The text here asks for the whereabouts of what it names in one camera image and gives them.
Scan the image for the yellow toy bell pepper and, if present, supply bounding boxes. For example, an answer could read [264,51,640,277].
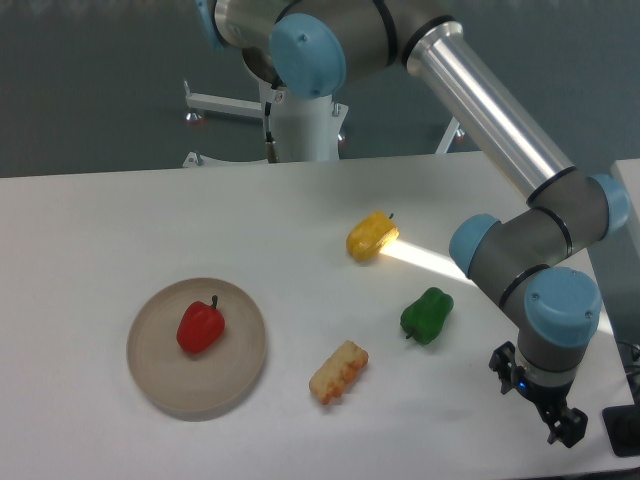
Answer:
[346,211,399,262]

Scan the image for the red toy bell pepper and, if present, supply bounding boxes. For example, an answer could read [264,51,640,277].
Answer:
[176,295,226,355]

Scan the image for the beige round plate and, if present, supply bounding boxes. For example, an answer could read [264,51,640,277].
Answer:
[126,278,267,421]

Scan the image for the black device at table edge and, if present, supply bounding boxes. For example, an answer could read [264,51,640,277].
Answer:
[602,405,639,458]

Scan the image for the orange toy waffle piece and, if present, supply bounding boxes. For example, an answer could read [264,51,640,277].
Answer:
[309,340,369,405]

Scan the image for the white side table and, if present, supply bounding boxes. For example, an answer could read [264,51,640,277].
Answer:
[612,159,640,229]

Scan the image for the green toy bell pepper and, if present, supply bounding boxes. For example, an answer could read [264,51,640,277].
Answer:
[400,287,454,345]

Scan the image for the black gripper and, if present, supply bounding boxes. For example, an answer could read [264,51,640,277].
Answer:
[489,342,588,447]

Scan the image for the black cable on pedestal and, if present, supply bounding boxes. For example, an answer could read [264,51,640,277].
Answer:
[263,74,285,164]

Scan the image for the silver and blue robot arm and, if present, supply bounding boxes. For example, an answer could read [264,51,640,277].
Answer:
[196,1,630,447]

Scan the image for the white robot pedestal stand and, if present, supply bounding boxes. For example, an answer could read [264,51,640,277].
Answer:
[185,49,465,166]

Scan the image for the black cables at right edge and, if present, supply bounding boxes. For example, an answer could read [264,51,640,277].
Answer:
[617,339,640,401]

